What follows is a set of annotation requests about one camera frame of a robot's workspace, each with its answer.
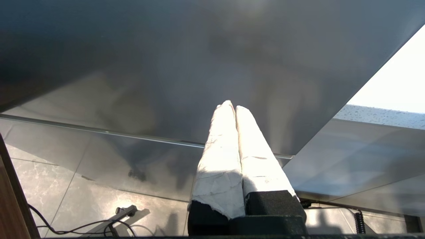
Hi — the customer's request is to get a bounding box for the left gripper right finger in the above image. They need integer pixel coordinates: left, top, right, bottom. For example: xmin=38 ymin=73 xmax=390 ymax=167
xmin=235 ymin=106 xmax=307 ymax=221

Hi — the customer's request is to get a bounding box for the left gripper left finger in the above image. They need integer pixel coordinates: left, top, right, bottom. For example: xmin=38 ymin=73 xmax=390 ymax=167
xmin=188 ymin=100 xmax=246 ymax=236

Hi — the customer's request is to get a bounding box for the small grey metal foot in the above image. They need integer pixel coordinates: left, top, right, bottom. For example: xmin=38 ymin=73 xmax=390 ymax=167
xmin=115 ymin=205 xmax=138 ymax=217

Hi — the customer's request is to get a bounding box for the tall grey cabinet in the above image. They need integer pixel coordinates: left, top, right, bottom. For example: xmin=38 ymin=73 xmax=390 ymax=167
xmin=0 ymin=0 xmax=425 ymax=218

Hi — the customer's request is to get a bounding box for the dark furniture leg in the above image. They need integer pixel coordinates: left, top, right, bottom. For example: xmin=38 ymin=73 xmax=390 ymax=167
xmin=403 ymin=215 xmax=421 ymax=233

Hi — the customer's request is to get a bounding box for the brown wooden furniture panel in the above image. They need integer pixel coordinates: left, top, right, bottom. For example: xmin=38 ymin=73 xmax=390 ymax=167
xmin=0 ymin=133 xmax=41 ymax=239

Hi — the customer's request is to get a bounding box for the straight black cable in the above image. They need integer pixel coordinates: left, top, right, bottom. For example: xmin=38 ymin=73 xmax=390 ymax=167
xmin=300 ymin=199 xmax=362 ymax=213

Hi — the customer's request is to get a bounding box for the black coiled cable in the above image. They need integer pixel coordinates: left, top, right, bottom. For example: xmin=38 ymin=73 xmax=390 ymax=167
xmin=354 ymin=211 xmax=366 ymax=235

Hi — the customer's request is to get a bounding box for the thin black floor cable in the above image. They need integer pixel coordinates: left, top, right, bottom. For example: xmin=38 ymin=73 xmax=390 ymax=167
xmin=28 ymin=203 xmax=137 ymax=238

